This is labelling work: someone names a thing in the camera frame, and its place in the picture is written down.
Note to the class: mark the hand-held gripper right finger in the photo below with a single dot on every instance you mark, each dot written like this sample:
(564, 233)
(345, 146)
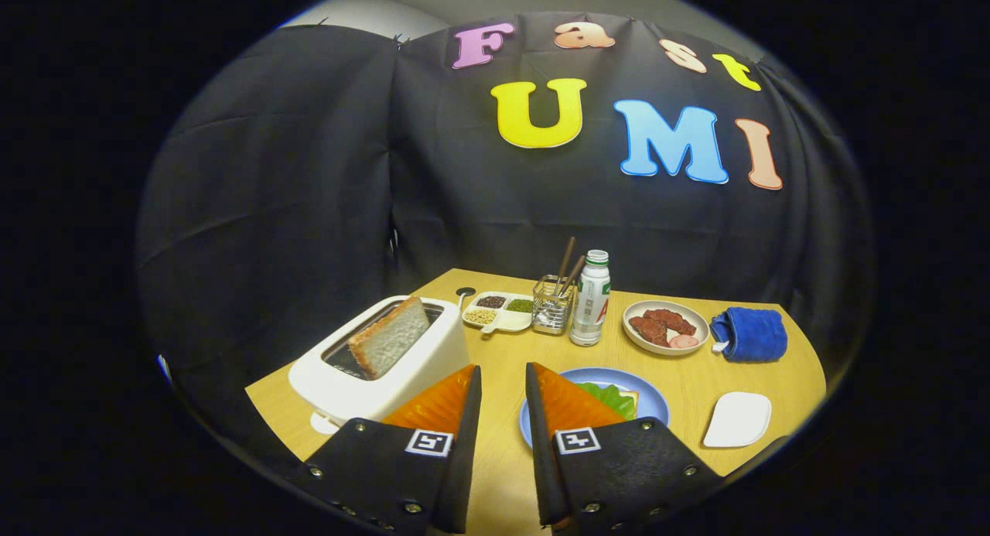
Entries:
(539, 474)

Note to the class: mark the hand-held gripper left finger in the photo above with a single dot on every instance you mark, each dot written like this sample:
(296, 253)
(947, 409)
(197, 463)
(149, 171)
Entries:
(464, 474)

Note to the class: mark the green lettuce leaf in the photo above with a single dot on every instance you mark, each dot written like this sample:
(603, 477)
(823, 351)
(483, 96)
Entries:
(611, 399)

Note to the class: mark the toasted bread slice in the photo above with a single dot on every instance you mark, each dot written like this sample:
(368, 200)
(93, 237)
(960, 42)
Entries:
(390, 339)

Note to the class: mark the white bread slice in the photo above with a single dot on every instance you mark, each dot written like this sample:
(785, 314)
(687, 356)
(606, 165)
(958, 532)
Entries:
(635, 401)

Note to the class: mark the white toaster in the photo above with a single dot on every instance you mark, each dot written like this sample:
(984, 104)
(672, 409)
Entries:
(363, 401)

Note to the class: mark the blue plate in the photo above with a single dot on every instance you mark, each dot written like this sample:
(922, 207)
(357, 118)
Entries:
(653, 401)

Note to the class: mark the white divided bean dish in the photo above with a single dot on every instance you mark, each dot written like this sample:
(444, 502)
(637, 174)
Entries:
(506, 319)

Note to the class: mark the white bottle green cap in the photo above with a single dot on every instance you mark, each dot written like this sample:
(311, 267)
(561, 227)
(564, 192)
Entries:
(589, 304)

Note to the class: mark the brown meat patty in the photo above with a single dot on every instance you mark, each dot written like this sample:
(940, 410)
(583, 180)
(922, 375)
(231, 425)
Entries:
(671, 319)
(648, 329)

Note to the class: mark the pink ham slice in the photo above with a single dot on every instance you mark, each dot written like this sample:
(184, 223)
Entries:
(684, 341)

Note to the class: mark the brown chopstick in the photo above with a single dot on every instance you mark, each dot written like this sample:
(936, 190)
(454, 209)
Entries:
(575, 273)
(566, 261)

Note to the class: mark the white square plate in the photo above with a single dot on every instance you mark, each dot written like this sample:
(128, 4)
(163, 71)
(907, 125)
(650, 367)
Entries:
(739, 420)

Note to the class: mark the beige oval plate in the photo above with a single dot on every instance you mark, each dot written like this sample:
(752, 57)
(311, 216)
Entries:
(701, 324)

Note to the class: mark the folded blue towel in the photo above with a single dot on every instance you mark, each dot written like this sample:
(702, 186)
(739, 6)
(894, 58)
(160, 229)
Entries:
(754, 335)

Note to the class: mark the black backdrop cloth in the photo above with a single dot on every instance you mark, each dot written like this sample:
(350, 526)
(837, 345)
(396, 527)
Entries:
(309, 172)

